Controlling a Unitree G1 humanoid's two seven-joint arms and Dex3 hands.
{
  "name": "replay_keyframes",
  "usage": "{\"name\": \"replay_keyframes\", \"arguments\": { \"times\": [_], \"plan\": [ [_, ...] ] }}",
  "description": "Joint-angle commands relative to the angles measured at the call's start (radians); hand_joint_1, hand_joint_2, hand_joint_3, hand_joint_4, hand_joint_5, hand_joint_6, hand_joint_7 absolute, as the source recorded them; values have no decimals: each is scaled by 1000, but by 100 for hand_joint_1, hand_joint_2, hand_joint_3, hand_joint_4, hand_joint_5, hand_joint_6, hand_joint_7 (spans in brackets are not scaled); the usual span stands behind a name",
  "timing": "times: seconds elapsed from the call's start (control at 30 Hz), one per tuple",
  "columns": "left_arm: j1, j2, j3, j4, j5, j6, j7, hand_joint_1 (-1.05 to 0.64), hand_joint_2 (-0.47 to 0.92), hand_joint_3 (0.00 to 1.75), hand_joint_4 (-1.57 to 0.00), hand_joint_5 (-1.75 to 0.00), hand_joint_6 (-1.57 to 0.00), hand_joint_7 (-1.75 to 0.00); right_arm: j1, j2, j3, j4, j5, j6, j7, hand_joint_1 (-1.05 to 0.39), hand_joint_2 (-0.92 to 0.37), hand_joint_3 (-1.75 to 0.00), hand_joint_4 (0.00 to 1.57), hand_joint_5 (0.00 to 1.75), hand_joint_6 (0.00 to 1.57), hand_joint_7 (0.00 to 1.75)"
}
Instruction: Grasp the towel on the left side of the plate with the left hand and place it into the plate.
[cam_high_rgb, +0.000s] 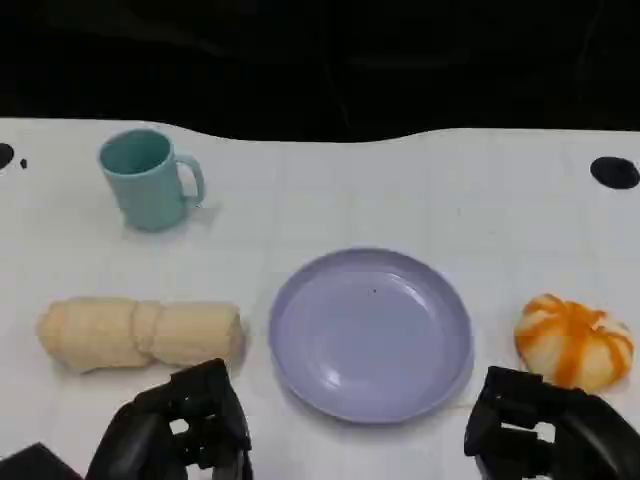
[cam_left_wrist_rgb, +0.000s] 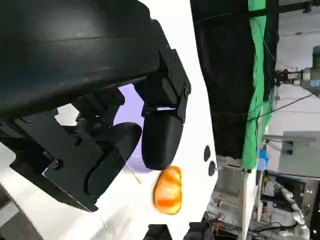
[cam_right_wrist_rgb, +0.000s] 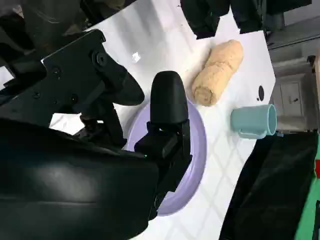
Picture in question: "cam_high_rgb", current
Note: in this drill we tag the orange and white bread roll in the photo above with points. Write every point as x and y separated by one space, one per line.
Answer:
575 345

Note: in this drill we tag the beige towel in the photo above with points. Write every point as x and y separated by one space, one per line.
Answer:
110 335

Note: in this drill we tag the black table grommet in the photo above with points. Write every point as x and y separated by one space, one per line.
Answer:
614 172
4 154

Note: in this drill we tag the lilac plate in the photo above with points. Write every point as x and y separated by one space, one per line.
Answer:
370 340

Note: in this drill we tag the pale green mug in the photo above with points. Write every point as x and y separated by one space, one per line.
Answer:
145 200

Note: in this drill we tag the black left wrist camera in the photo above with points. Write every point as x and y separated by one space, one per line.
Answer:
35 465

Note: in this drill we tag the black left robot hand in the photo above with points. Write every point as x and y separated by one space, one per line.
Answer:
145 435

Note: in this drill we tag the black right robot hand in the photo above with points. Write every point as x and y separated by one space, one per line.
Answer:
590 430

